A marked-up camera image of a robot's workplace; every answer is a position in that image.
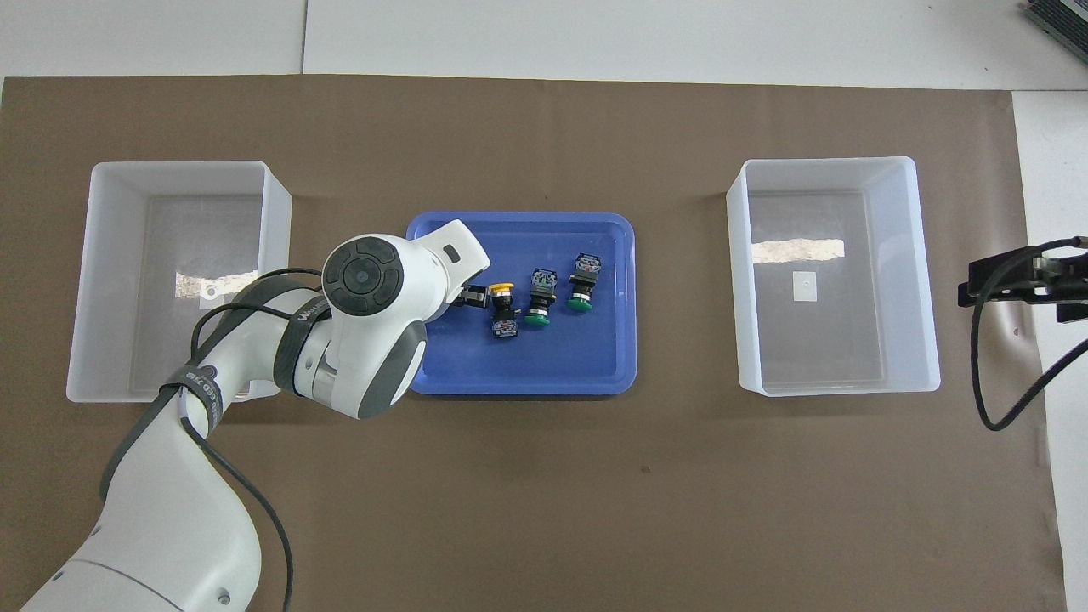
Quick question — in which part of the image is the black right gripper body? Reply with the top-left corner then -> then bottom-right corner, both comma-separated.
1033,246 -> 1088,304

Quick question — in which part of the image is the yellow push button switch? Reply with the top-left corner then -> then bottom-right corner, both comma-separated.
490,283 -> 521,341

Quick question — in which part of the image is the green push button switch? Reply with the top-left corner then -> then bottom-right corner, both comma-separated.
523,268 -> 558,327
567,252 -> 603,313

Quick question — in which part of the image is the translucent white plastic box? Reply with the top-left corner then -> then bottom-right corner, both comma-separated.
725,156 -> 943,397
66,161 -> 293,403

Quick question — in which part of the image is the blue plastic tray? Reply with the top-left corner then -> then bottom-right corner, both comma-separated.
405,211 -> 638,397

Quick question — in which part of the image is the brown paper mat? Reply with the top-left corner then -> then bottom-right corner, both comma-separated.
0,75 -> 1068,612

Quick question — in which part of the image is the grey ribbed device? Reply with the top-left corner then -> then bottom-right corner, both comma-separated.
1023,0 -> 1088,42

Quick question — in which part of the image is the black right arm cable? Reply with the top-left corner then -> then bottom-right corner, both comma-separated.
969,236 -> 1088,432

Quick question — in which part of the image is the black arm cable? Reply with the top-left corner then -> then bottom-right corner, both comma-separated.
969,236 -> 1088,432
174,268 -> 328,612

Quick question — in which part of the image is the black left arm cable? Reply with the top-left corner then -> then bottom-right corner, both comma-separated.
174,268 -> 328,612

